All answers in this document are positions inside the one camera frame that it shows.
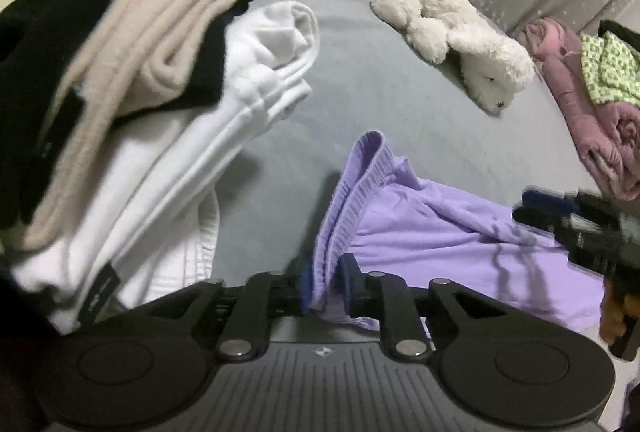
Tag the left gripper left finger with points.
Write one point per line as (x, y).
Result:
(300, 269)

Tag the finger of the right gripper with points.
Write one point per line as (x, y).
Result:
(541, 219)
(542, 200)

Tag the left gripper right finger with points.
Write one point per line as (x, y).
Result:
(358, 299)

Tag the purple pants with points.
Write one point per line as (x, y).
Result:
(394, 222)

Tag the person's right hand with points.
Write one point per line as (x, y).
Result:
(613, 311)

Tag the green patterned garment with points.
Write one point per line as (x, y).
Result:
(610, 69)

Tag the folded white garment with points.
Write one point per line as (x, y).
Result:
(148, 224)

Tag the white plush dog toy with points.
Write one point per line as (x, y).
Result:
(494, 67)

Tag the folded beige garment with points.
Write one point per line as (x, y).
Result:
(140, 57)

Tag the folded black garment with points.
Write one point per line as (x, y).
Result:
(38, 39)

